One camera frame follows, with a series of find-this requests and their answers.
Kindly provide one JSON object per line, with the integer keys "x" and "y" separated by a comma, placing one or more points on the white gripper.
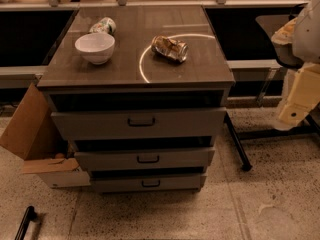
{"x": 308, "y": 37}

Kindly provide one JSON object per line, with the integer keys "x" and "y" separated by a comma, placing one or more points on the grey drawer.
{"x": 145, "y": 159}
{"x": 139, "y": 124}
{"x": 150, "y": 183}

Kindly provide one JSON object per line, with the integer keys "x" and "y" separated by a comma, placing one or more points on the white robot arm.
{"x": 306, "y": 37}

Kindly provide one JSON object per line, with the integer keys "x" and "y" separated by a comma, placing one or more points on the grey top drawer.
{"x": 139, "y": 124}

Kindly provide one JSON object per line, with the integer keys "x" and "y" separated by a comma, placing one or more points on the grey drawer cabinet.
{"x": 136, "y": 78}

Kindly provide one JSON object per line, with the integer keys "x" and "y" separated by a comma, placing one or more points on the grey bottom drawer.
{"x": 150, "y": 183}

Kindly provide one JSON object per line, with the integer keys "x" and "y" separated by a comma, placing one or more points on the crushed metallic can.
{"x": 169, "y": 48}

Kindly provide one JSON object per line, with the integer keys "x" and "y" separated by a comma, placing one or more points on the white ceramic bowl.
{"x": 96, "y": 48}

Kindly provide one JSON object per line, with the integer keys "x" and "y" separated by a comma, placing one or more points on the brown cardboard box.
{"x": 32, "y": 136}

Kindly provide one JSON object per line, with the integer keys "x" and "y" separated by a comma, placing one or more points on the black floor handle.
{"x": 30, "y": 215}

